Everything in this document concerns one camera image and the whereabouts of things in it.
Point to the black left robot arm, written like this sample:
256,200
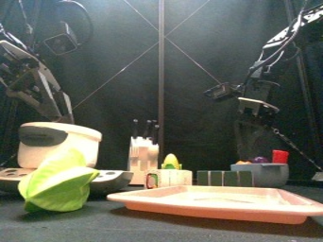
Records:
16,19

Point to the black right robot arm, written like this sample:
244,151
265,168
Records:
285,41

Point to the purple toy fruit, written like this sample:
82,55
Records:
260,159

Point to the red toy block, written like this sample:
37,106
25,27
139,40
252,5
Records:
280,156

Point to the orange toy fruit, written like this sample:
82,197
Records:
241,162

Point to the grey bin with toys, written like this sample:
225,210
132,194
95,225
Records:
264,175

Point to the yellow green toy corn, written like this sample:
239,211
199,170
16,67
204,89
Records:
171,162

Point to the pink plastic tray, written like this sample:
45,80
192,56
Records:
213,201

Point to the white toy box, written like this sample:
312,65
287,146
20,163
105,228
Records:
168,178

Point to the white toy knife block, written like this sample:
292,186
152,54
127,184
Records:
141,159

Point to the grey toy stove top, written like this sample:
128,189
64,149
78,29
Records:
109,180

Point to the diagonal black frame strut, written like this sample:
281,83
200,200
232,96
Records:
296,149

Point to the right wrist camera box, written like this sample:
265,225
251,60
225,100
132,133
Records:
220,91

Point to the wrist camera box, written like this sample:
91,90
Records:
220,91
61,42

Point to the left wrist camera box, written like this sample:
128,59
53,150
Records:
61,42

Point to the vertical metal frame pole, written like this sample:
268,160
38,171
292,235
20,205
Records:
160,72

